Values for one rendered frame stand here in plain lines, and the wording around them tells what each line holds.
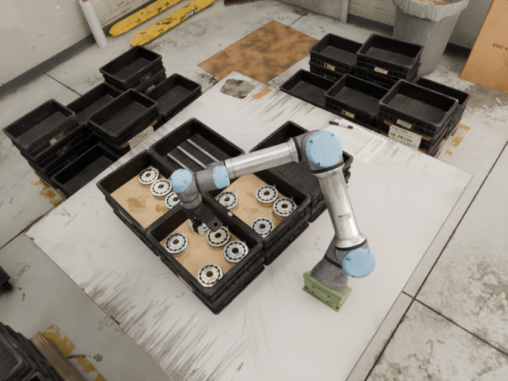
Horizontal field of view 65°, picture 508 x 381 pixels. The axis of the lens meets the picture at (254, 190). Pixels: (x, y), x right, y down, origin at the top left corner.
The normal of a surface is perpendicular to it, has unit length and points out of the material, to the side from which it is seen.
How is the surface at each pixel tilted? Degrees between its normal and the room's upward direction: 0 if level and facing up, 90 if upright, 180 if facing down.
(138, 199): 0
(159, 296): 0
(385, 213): 0
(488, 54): 75
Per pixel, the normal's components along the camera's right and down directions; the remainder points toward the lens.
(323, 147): 0.00, 0.07
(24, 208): -0.08, -0.62
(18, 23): 0.77, 0.46
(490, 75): -0.62, 0.43
